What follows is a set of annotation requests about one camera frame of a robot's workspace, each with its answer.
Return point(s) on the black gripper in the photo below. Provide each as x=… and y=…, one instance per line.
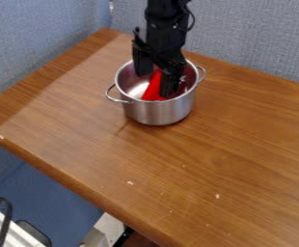
x=169, y=22

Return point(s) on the red rectangular block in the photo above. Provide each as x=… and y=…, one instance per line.
x=153, y=91

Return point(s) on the small metal pot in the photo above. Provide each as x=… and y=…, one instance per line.
x=154, y=112

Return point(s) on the black table leg frame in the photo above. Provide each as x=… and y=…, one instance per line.
x=125, y=237

